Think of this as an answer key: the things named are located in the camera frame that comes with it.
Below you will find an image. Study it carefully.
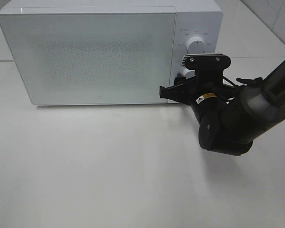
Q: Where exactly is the white microwave oven body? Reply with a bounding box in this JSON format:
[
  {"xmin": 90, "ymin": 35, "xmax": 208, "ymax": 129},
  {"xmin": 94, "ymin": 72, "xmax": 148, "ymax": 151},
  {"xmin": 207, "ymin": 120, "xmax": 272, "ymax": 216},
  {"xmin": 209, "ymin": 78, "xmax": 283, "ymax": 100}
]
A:
[{"xmin": 0, "ymin": 0, "xmax": 223, "ymax": 105}]

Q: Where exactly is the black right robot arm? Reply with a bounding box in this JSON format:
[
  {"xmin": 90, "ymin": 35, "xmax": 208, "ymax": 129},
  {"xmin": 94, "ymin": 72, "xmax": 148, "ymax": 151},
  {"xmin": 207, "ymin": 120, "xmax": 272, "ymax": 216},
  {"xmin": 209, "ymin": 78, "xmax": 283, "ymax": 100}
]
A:
[{"xmin": 159, "ymin": 53, "xmax": 285, "ymax": 156}]

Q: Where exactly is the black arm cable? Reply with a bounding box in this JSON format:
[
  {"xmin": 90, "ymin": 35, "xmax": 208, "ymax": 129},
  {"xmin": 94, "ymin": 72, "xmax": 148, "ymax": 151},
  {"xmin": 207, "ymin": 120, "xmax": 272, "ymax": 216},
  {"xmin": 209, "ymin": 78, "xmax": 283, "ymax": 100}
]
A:
[{"xmin": 222, "ymin": 76, "xmax": 263, "ymax": 95}]

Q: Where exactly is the white microwave knob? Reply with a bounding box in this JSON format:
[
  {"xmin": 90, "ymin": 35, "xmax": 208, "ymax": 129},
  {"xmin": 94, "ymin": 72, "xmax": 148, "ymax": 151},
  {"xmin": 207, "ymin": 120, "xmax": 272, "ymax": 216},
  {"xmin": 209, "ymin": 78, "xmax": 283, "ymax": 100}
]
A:
[
  {"xmin": 186, "ymin": 35, "xmax": 206, "ymax": 54},
  {"xmin": 181, "ymin": 68, "xmax": 195, "ymax": 79}
]

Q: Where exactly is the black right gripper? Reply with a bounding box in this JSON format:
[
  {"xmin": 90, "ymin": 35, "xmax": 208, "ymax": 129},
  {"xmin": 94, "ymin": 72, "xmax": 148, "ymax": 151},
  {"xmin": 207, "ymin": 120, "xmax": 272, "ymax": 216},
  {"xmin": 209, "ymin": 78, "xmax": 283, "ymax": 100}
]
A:
[{"xmin": 159, "ymin": 54, "xmax": 231, "ymax": 109}]

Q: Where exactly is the white microwave door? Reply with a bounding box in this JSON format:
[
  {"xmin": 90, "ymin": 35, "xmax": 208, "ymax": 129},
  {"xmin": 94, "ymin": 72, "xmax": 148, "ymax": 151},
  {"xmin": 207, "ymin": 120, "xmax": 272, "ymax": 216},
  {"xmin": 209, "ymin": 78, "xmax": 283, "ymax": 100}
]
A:
[{"xmin": 0, "ymin": 13, "xmax": 175, "ymax": 105}]

